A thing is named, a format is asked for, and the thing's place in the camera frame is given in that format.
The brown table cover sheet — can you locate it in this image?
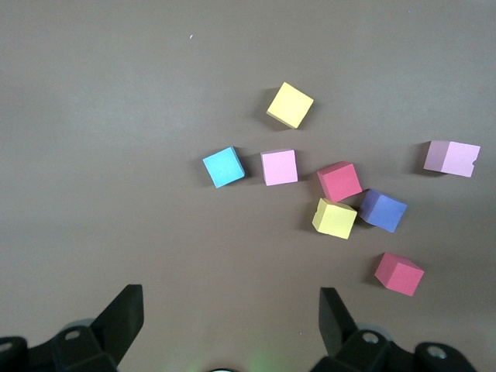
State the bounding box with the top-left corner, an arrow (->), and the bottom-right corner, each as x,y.
0,0 -> 496,372

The blue foam cube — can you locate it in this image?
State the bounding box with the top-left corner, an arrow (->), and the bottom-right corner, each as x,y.
201,146 -> 246,190

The purple foam cube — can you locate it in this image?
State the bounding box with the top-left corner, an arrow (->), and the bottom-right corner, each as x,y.
357,188 -> 408,234

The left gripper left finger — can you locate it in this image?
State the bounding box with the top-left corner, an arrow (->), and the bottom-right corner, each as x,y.
0,284 -> 145,372

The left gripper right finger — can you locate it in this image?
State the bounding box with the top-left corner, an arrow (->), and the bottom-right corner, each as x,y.
312,287 -> 478,372

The yellow foam cube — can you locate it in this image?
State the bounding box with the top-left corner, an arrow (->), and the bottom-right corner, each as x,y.
311,197 -> 358,241
266,81 -> 315,130

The red foam cube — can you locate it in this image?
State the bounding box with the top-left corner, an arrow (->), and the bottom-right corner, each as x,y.
316,160 -> 363,204
374,252 -> 425,298

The notched pink foam cube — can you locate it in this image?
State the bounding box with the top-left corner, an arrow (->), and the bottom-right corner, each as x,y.
422,139 -> 482,179

